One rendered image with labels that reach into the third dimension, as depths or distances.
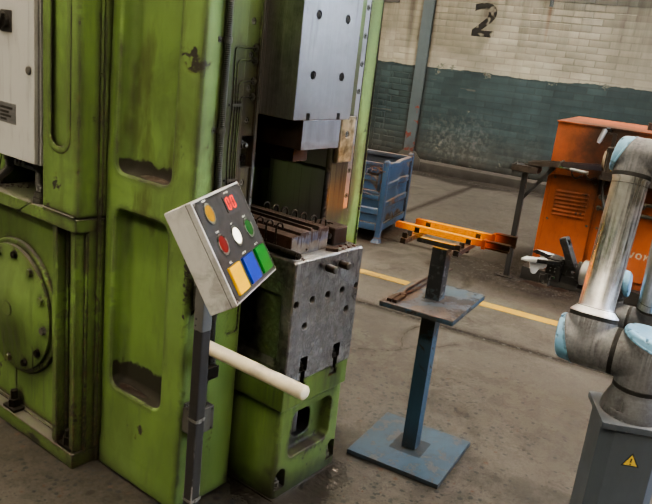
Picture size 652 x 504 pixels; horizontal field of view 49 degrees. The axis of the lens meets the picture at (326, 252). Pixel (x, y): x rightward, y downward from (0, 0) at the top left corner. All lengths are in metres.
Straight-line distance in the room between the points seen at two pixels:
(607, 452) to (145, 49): 1.92
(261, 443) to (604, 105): 7.77
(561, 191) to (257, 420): 3.67
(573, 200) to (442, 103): 4.82
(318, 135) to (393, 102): 8.19
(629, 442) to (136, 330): 1.66
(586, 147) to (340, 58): 3.54
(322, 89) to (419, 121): 8.06
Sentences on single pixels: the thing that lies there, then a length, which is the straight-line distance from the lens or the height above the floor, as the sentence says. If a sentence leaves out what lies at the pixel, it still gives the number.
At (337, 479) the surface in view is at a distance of 2.89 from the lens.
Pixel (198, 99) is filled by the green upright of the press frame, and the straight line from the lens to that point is 2.16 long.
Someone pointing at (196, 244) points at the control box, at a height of 1.10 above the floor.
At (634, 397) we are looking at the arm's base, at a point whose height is 0.68.
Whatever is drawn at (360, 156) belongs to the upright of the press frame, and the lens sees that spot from 2.84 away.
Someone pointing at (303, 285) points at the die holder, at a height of 0.83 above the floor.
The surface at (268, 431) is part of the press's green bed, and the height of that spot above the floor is 0.27.
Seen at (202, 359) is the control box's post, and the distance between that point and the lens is 2.06.
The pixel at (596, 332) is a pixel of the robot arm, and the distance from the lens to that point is 2.38.
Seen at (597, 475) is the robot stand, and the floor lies 0.41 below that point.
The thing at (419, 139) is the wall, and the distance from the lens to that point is 10.38.
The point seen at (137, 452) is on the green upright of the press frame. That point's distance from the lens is 2.72.
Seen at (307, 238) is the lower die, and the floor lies 0.97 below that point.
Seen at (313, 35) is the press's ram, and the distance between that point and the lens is 2.28.
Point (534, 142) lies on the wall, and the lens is 9.91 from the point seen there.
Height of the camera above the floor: 1.60
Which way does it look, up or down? 16 degrees down
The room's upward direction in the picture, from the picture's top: 7 degrees clockwise
